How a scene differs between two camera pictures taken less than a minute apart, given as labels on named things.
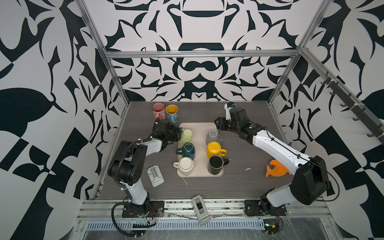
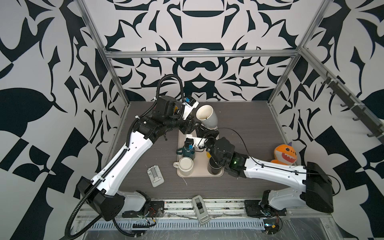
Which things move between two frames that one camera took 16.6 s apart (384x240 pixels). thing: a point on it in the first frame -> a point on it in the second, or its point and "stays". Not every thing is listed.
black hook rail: x=358 y=108 stays
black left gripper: x=177 y=129 -> x=188 y=126
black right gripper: x=221 y=125 -> x=211 y=133
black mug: x=215 y=164 stays
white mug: x=185 y=166 stays
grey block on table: x=155 y=176 stays
